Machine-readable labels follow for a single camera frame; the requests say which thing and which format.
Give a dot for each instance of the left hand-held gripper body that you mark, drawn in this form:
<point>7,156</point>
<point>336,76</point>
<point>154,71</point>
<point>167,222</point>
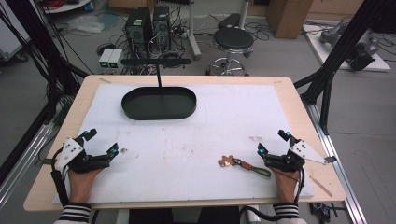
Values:
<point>74,157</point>

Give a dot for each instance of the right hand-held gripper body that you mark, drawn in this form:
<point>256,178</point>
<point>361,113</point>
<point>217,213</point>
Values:
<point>291,157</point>

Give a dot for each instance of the black stand with tray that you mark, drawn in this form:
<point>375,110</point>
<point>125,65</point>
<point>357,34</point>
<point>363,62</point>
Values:
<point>158,104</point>

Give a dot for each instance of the person's left hand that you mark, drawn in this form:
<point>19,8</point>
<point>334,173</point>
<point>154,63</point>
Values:
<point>81,184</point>

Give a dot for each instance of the person's right hand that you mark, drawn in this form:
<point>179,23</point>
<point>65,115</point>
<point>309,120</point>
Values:
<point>285,185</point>

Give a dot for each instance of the thin wooden stick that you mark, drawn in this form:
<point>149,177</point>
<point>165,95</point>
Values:
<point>320,186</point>

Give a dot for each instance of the person's left striped sleeve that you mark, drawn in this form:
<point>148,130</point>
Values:
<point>74,213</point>

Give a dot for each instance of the person's striped sleeve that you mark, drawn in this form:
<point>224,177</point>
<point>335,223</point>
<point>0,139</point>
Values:
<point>74,213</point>
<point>288,213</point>

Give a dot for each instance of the person's right striped sleeve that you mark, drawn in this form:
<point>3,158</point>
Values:
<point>288,213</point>

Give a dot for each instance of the white table mat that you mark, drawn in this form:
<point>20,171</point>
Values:
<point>186,140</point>

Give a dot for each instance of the white power supply box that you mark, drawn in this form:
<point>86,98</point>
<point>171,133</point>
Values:
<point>115,59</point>
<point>106,59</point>

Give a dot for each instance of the black round stool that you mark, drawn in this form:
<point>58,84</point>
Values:
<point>233,43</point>

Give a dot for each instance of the white board with grey equipment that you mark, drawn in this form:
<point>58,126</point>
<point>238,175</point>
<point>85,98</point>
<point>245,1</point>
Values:
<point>342,46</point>

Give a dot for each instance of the clear plastic bag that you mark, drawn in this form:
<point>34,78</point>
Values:
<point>85,23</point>

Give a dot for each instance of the large black computer tower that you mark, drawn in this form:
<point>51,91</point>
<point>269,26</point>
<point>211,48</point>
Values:
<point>138,31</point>

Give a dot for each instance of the brown cardboard box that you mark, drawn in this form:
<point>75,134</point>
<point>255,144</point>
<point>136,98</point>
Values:
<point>288,17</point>

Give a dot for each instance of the black flat case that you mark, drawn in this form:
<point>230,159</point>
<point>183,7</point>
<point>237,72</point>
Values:
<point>229,21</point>

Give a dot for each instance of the slim black computer tower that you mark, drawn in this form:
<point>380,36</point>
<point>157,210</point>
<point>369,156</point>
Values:
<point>162,26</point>

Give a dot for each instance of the grey table leg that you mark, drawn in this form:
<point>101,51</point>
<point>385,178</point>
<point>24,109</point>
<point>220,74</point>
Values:
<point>193,34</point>

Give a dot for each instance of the aluminium rail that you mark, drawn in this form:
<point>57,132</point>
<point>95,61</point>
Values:
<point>21,161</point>
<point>336,161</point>

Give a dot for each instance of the black metal frame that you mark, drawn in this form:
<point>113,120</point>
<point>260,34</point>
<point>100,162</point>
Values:
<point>46,56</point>
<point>333,62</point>

